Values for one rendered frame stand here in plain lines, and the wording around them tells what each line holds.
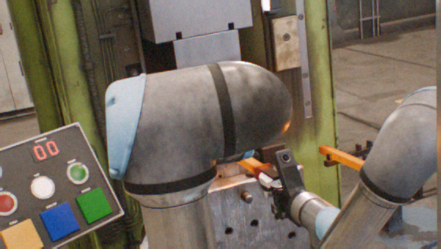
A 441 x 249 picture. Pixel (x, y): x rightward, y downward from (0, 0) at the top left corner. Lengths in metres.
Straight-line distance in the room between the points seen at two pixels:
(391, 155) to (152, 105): 0.44
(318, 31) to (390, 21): 7.31
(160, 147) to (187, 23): 0.99
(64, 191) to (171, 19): 0.55
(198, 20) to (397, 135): 0.82
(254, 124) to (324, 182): 1.46
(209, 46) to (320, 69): 0.50
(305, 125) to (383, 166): 1.06
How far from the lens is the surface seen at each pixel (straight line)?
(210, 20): 1.59
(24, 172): 1.43
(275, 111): 0.65
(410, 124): 0.92
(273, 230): 1.79
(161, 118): 0.61
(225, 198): 1.67
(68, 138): 1.50
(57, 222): 1.41
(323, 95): 1.97
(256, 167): 1.45
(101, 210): 1.46
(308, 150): 1.99
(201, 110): 0.61
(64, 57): 1.66
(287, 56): 1.84
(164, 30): 1.56
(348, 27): 8.80
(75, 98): 1.68
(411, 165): 0.91
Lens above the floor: 1.59
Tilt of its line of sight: 18 degrees down
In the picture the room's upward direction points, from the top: 8 degrees counter-clockwise
